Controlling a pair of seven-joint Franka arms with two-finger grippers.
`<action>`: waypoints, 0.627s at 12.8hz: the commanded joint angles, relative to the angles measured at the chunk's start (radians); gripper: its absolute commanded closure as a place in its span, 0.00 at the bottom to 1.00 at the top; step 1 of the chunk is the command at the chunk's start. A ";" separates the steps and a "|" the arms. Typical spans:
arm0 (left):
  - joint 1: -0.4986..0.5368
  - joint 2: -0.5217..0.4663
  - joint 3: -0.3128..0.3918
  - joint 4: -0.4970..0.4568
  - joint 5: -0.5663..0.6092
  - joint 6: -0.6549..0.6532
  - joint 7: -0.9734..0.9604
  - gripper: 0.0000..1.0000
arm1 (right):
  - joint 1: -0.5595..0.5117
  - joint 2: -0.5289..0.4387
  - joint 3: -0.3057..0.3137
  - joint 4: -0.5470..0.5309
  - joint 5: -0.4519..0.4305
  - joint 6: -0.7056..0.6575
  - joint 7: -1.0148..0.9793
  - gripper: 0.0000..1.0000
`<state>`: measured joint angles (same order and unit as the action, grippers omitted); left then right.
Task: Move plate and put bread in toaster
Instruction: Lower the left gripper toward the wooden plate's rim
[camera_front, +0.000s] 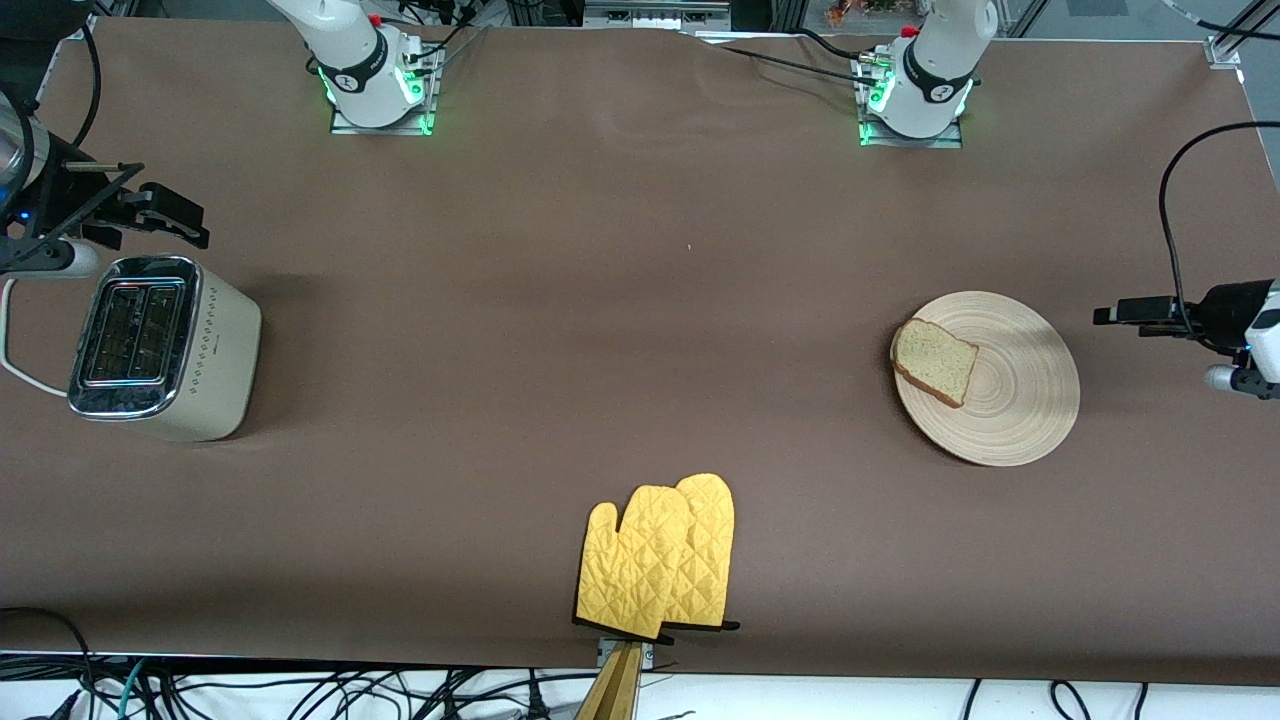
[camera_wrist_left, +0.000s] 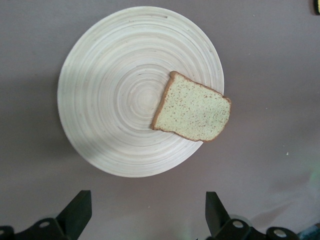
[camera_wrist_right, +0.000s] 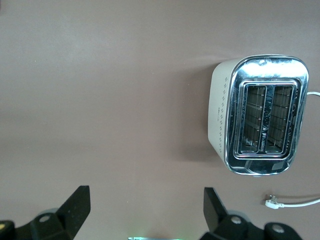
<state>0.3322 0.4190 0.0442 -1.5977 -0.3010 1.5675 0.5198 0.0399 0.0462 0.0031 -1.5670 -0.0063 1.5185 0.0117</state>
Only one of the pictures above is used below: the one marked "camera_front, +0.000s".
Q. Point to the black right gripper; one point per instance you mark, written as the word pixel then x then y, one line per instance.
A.
pixel 62 182

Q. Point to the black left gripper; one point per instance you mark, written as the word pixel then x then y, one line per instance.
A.
pixel 1226 306

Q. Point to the round wooden plate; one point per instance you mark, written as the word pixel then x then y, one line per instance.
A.
pixel 1020 400

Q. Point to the bread slice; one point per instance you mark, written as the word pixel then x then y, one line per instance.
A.
pixel 935 360

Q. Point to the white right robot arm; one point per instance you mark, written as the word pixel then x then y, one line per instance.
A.
pixel 360 60

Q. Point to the cream and chrome toaster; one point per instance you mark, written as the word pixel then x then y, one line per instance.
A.
pixel 215 350

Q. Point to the yellow quilted oven mitt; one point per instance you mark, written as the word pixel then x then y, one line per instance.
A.
pixel 712 540
pixel 635 570

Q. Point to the aluminium table corner bracket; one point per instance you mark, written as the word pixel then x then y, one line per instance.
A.
pixel 1222 52
pixel 80 25

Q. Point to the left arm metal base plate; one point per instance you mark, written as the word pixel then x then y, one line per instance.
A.
pixel 920 142

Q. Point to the aluminium frame rail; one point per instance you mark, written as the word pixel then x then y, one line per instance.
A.
pixel 655 15

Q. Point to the small metal clamp bracket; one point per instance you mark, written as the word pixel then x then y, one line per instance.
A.
pixel 648 655

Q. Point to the brass camera post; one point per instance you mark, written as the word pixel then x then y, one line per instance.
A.
pixel 612 695

